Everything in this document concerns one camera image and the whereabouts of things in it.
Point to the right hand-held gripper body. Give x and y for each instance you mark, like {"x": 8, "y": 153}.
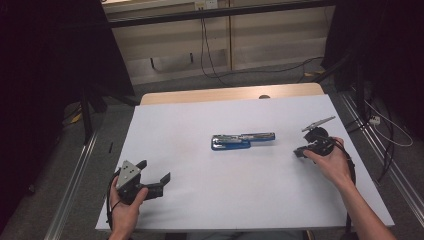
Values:
{"x": 320, "y": 143}

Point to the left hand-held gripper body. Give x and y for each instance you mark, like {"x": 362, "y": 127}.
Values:
{"x": 128, "y": 175}

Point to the blue stapler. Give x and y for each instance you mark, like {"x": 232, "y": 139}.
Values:
{"x": 230, "y": 143}

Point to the person's right hand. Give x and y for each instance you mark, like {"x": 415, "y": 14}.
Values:
{"x": 335, "y": 166}

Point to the person's left hand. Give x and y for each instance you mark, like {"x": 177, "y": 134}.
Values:
{"x": 123, "y": 215}

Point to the small black floor object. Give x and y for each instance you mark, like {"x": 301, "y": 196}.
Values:
{"x": 111, "y": 148}

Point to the white power strip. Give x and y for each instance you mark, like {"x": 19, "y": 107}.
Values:
{"x": 375, "y": 120}

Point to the white table cover sheet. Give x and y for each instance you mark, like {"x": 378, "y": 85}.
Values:
{"x": 233, "y": 193}

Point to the black metal stand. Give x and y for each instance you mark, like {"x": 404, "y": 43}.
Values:
{"x": 358, "y": 83}
{"x": 87, "y": 116}

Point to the dark curtain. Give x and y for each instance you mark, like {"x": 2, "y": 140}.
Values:
{"x": 383, "y": 40}
{"x": 43, "y": 66}

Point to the black horizontal bar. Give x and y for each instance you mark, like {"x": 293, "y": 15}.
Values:
{"x": 216, "y": 13}

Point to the metal floor rail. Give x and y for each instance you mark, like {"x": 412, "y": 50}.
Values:
{"x": 70, "y": 190}
{"x": 383, "y": 150}

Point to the black wall bracket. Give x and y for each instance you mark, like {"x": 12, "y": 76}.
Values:
{"x": 152, "y": 63}
{"x": 191, "y": 57}

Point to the white wall socket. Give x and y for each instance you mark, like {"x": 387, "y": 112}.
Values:
{"x": 206, "y": 4}

